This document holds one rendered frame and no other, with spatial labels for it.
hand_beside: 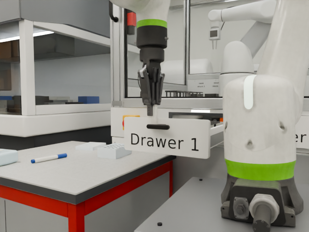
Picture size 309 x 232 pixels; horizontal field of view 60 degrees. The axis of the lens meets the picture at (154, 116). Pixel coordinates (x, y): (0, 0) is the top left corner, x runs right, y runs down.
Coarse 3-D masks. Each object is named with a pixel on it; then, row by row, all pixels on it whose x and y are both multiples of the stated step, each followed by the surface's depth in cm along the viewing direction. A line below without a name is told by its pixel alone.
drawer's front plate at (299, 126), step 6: (300, 120) 92; (306, 120) 91; (300, 126) 92; (306, 126) 91; (300, 132) 92; (306, 132) 91; (300, 138) 92; (306, 138) 91; (300, 144) 92; (306, 144) 91
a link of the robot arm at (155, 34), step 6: (138, 30) 78; (144, 30) 77; (150, 30) 76; (156, 30) 76; (162, 30) 77; (138, 36) 78; (144, 36) 77; (150, 36) 76; (156, 36) 76; (162, 36) 77; (138, 42) 78; (144, 42) 77; (150, 42) 76; (156, 42) 76; (162, 42) 77; (162, 48) 82
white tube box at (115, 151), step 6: (114, 144) 114; (120, 144) 114; (102, 150) 103; (108, 150) 102; (114, 150) 101; (120, 150) 104; (126, 150) 108; (102, 156) 103; (108, 156) 102; (114, 156) 101; (120, 156) 104
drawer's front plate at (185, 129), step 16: (128, 128) 88; (144, 128) 85; (176, 128) 80; (192, 128) 77; (208, 128) 75; (128, 144) 88; (144, 144) 85; (160, 144) 82; (176, 144) 80; (192, 144) 77; (208, 144) 75
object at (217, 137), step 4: (216, 124) 110; (220, 124) 109; (212, 128) 84; (216, 128) 88; (220, 128) 92; (212, 132) 84; (216, 132) 88; (220, 132) 91; (212, 136) 84; (216, 136) 87; (220, 136) 92; (212, 140) 84; (216, 140) 87; (220, 140) 92; (212, 144) 84; (216, 144) 88
